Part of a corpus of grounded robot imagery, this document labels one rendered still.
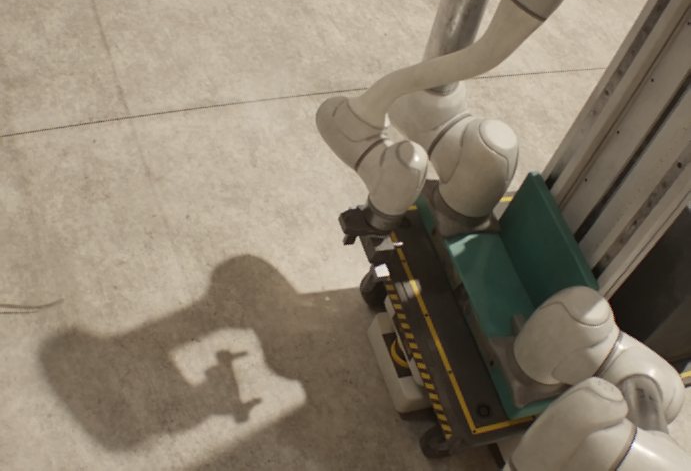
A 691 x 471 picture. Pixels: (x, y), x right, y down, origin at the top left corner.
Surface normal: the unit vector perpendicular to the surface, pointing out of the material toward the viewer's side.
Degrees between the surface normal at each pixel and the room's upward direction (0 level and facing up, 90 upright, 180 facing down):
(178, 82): 0
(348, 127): 60
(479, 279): 0
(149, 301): 0
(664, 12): 90
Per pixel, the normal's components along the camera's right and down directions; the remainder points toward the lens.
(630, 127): -0.91, 0.08
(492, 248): 0.27, -0.62
